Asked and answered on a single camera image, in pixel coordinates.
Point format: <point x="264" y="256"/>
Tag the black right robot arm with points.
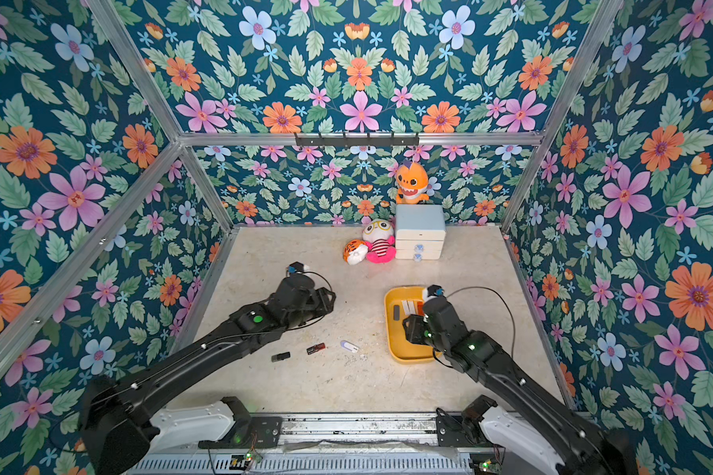
<point x="544" y="432"/>

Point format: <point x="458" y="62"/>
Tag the white blue usb flash drive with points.
<point x="349" y="346"/>

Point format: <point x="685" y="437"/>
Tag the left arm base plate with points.
<point x="253" y="433"/>

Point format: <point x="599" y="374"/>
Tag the black hook rail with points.
<point x="345" y="140"/>

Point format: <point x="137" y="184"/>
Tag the orange shark plush toy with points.
<point x="412" y="183"/>

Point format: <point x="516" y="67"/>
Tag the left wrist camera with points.
<point x="296" y="267"/>

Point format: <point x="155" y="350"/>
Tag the small orange tiger plush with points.
<point x="355" y="252"/>

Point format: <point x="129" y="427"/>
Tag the black usb flash drive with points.
<point x="281" y="357"/>

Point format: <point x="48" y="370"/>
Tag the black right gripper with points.
<point x="416" y="330"/>

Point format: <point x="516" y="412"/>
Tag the white mini drawer cabinet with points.
<point x="420" y="232"/>

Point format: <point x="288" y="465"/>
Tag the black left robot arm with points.
<point x="115" y="421"/>

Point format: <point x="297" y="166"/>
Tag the white ventilation grille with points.
<point x="305" y="463"/>

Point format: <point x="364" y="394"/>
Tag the dark red usb flash drive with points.
<point x="316" y="348"/>

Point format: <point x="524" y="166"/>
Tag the yellow plastic storage tray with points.
<point x="401" y="350"/>

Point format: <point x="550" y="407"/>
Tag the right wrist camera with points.
<point x="432" y="292"/>

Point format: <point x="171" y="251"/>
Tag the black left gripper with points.
<point x="327" y="300"/>

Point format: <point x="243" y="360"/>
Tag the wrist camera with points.
<point x="296" y="267"/>
<point x="432" y="292"/>

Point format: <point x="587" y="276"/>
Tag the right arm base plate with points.
<point x="459" y="430"/>

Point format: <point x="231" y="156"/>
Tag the pink striped owl plush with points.
<point x="379" y="237"/>

